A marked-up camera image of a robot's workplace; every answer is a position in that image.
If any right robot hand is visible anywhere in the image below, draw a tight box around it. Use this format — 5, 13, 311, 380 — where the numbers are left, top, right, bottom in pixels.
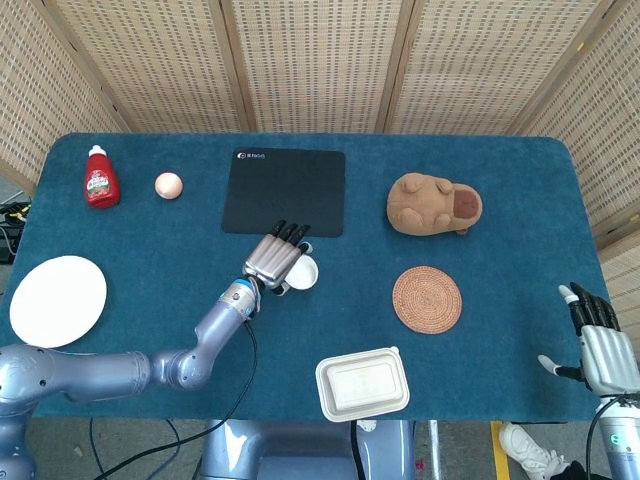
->
538, 282, 640, 396

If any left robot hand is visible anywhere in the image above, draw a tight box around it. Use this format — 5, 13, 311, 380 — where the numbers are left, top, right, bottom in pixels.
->
242, 219, 315, 296

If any white paper cup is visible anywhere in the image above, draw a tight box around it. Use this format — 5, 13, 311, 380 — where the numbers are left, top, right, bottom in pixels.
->
277, 253, 320, 296

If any brown woven round coaster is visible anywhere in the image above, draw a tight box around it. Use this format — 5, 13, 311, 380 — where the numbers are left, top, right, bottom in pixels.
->
391, 265, 463, 335

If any blue table cloth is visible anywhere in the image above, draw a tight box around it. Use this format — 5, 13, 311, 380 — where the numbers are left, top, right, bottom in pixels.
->
9, 132, 609, 424

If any black mouse pad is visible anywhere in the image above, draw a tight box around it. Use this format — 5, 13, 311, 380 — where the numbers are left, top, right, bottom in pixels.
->
221, 149, 347, 238

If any white sneaker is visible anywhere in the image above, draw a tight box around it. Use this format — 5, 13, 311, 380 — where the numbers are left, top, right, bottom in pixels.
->
498, 422, 571, 480

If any pale pink ball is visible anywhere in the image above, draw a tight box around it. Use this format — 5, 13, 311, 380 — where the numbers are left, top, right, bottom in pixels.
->
154, 171, 184, 200

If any white takeout food box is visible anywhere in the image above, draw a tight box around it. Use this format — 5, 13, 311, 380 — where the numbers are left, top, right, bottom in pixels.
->
314, 346, 411, 424

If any brown capybara plush toy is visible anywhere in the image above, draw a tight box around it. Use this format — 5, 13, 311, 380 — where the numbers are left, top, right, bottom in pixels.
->
387, 172, 484, 237

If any red ketchup bottle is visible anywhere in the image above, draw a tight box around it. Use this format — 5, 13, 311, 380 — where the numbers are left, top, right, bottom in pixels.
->
84, 144, 122, 210

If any silver robot torso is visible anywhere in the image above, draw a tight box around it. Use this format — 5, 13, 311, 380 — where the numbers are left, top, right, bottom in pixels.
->
199, 418, 416, 480

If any white round plate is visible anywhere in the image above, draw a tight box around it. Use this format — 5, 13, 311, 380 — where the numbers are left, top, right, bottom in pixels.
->
9, 255, 109, 349

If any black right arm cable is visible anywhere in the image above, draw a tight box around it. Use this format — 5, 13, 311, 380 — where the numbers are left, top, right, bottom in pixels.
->
585, 394, 626, 480

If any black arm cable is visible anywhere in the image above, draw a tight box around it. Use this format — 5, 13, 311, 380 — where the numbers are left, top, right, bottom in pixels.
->
89, 279, 260, 480
585, 394, 626, 480

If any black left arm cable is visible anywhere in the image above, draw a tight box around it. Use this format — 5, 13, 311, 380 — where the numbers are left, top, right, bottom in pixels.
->
89, 279, 260, 480

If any black cable bundle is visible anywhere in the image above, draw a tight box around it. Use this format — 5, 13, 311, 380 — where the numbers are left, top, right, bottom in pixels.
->
0, 197, 32, 264

